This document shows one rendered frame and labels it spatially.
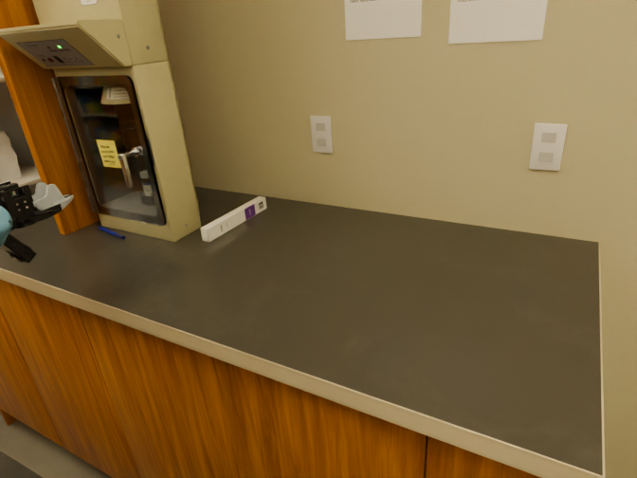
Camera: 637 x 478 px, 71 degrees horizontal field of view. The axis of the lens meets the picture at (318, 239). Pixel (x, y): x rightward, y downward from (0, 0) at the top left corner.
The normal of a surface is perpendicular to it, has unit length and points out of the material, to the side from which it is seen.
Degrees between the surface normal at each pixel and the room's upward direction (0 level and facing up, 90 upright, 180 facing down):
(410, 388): 0
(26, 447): 0
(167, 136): 90
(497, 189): 90
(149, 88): 90
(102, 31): 90
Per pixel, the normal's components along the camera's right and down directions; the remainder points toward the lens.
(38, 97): 0.87, 0.16
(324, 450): -0.48, 0.41
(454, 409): -0.07, -0.90
